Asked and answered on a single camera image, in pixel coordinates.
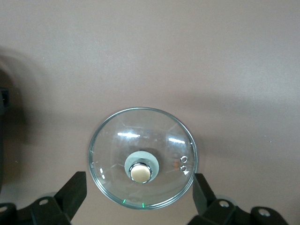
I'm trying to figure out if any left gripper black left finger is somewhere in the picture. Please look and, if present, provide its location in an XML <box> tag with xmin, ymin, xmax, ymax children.
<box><xmin>30</xmin><ymin>171</ymin><xmax>88</xmax><ymax>225</ymax></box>

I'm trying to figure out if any black rice cooker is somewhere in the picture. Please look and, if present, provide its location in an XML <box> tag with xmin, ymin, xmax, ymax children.
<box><xmin>0</xmin><ymin>67</ymin><xmax>11</xmax><ymax>195</ymax></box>

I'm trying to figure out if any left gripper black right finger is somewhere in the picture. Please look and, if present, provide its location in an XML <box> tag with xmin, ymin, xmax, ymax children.
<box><xmin>187</xmin><ymin>173</ymin><xmax>249</xmax><ymax>225</ymax></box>

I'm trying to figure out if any glass lid with gold knob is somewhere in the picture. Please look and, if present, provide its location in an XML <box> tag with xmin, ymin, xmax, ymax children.
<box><xmin>88</xmin><ymin>107</ymin><xmax>198</xmax><ymax>210</ymax></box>

